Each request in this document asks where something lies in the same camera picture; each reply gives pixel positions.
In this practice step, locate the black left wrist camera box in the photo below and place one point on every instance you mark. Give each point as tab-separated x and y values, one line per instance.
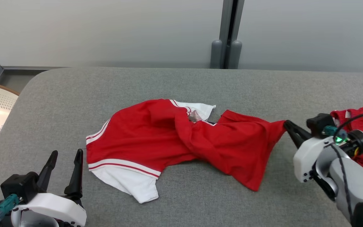
20	186

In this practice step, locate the red jersey with white sleeves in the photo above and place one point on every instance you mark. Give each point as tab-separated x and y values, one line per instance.
131	135

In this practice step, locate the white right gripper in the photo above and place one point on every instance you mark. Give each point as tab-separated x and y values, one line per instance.
306	160

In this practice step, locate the grey partition post with feet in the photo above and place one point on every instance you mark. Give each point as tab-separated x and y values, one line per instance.
225	25

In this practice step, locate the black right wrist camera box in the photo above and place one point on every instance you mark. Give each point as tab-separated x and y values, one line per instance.
320	123

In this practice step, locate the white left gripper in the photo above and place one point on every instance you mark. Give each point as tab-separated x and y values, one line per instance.
52	209

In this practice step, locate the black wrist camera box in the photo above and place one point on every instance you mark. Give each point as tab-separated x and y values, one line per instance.
20	186
320	123

